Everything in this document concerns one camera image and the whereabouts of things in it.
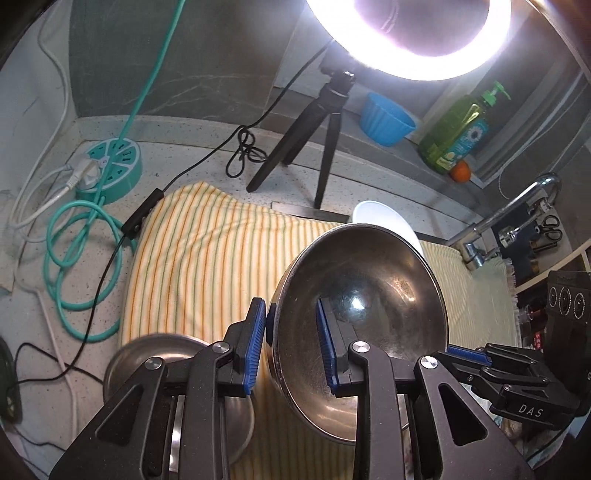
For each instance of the dark round device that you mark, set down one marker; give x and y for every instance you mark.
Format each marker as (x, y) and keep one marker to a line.
(9, 383)

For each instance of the chrome kitchen faucet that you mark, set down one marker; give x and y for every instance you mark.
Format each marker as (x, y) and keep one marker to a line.
(521, 203)

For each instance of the blue ribbed cup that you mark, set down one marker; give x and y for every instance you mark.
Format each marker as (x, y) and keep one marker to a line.
(383, 120)

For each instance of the small stainless steel bowl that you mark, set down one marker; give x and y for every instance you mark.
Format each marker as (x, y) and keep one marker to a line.
(143, 346)

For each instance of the dark knife block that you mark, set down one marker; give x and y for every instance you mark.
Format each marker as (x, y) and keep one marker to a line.
(521, 258)

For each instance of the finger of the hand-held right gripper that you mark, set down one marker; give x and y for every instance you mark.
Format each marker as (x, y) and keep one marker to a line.
(464, 352)
(471, 374)

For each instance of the round teal power strip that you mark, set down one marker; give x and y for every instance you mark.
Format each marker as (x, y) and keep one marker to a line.
(120, 161)

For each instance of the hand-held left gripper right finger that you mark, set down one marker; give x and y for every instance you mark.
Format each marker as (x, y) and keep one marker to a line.
(325, 341)

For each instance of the striped yellow towel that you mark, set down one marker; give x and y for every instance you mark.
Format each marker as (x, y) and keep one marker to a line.
(194, 258)

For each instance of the large stainless steel bowl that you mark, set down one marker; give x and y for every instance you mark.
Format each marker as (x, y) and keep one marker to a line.
(392, 286)

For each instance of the orange fruit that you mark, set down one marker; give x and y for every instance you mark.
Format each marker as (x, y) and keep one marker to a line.
(460, 171)

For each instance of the green dish soap bottle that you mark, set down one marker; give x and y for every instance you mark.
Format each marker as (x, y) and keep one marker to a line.
(452, 134)

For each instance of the black mini tripod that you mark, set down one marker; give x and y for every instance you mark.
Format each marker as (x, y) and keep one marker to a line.
(295, 134)

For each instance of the white plate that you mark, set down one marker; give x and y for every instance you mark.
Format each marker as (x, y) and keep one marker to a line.
(378, 212)

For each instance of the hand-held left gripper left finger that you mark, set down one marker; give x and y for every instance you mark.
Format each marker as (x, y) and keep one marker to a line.
(251, 350)

